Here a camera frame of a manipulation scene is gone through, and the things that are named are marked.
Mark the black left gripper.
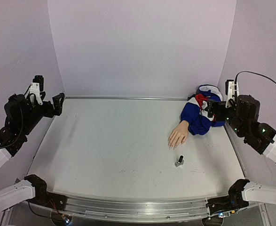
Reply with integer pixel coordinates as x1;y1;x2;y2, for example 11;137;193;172
21;93;65;135

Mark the clear nail polish bottle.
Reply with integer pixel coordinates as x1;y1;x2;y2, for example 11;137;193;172
175;160;184;167

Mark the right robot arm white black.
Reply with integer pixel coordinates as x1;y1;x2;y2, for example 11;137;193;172
206;95;276;218

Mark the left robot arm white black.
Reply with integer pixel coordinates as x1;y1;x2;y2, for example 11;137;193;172
0;93;66;213

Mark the mannequin hand with long nails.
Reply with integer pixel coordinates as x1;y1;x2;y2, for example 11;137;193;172
168;121;189;149

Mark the blue white red jacket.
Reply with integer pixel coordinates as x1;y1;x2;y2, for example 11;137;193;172
180;85;225;135

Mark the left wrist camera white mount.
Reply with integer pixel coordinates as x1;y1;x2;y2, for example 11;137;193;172
26;75;46;105

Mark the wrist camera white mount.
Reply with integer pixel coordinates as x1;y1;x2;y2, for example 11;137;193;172
225;80;239;108
26;75;46;105

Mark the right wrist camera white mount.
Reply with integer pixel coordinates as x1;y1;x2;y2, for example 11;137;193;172
225;80;239;108

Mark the aluminium front rail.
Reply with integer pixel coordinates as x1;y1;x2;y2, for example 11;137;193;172
24;192;263;223

